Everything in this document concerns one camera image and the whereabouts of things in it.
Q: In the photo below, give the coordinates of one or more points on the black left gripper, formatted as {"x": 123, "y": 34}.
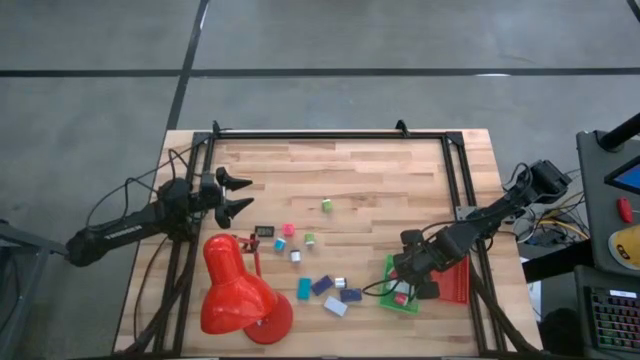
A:
{"x": 207, "y": 204}

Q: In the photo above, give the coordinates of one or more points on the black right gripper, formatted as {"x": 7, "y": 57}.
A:
{"x": 425, "y": 260}

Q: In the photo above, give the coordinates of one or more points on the red white USB charger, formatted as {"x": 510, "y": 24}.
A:
{"x": 401, "y": 299}

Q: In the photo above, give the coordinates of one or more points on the small black digital display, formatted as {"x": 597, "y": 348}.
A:
{"x": 264, "y": 231}

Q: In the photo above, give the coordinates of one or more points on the pink white USB charger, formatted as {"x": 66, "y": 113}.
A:
{"x": 288, "y": 229}

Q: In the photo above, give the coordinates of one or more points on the blue white USB charger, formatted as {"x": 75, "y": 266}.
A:
{"x": 279, "y": 244}

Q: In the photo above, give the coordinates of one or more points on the navy plastic box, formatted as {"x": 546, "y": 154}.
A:
{"x": 351, "y": 295}
{"x": 322, "y": 285}

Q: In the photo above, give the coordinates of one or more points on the grey white USB charger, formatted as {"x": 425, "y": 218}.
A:
{"x": 340, "y": 282}

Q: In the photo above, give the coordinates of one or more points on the green white USB charger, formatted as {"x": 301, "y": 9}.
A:
{"x": 309, "y": 239}
{"x": 327, "y": 205}

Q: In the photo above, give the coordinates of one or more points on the white plastic box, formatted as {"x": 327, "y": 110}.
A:
{"x": 335, "y": 306}

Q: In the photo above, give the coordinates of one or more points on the teal plastic box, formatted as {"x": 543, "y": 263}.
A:
{"x": 304, "y": 288}

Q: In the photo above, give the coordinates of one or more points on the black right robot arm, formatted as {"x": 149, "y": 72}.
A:
{"x": 480, "y": 222}

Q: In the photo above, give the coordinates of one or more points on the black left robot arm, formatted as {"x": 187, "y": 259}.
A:
{"x": 120, "y": 230}

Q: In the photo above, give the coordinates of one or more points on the red plastic basket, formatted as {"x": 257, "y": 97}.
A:
{"x": 455, "y": 287}

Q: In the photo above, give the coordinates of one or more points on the green plastic basket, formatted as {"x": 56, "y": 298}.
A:
{"x": 392, "y": 306}

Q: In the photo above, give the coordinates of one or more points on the red desk lamp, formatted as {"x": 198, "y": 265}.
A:
{"x": 232, "y": 290}

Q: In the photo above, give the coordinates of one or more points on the grey equipment cart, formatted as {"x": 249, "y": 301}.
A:
{"x": 595, "y": 200}

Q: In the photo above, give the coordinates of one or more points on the yellow white round object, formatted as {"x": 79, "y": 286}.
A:
{"x": 625, "y": 247}

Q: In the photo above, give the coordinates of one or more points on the grey metal stand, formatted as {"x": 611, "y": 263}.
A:
{"x": 25, "y": 237}

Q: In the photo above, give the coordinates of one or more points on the red oval button device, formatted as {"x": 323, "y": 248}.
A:
{"x": 624, "y": 210}

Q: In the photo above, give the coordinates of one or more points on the blue screen monitor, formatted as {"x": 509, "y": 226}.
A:
{"x": 631, "y": 179}

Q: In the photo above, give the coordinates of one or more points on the black pole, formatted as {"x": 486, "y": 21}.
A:
{"x": 620, "y": 134}

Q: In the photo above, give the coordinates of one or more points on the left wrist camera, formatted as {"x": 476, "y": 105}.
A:
{"x": 208, "y": 184}

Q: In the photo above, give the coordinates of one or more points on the black frame clamp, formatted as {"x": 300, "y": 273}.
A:
{"x": 401, "y": 127}
{"x": 216, "y": 127}

